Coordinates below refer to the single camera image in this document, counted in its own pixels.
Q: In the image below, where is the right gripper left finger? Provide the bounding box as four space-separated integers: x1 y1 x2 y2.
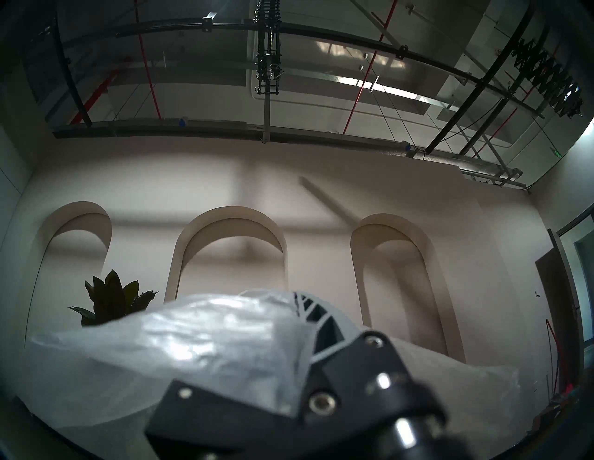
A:
144 379 308 448

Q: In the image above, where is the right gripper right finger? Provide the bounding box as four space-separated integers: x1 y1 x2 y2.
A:
292 291 414 419

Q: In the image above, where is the clear plastic bag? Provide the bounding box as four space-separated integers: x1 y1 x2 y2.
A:
19 290 523 460

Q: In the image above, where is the tall potted plant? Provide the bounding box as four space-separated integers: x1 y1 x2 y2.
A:
69 270 158 327

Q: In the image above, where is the dark brown door leaf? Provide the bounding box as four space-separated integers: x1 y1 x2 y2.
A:
535 229 585 395

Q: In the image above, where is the linear ceiling light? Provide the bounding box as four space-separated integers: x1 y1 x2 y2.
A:
355 77 420 102

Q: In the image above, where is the grey steel ceiling beam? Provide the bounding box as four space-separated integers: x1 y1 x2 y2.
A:
52 118 529 191

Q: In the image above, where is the thin red ceiling pipe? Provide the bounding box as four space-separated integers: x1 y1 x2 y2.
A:
134 0 163 121
342 0 400 136

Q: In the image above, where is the black scissor lamp hanger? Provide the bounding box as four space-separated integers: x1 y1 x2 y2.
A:
253 0 284 98
510 36 584 119

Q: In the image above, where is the thick red ceiling pipe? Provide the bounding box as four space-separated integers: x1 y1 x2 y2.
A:
70 56 133 126

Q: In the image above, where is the red handled broom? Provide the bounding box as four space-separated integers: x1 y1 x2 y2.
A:
547 318 575 396

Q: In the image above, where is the black curved ceiling rail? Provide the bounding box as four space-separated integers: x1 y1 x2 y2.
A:
111 18 546 119

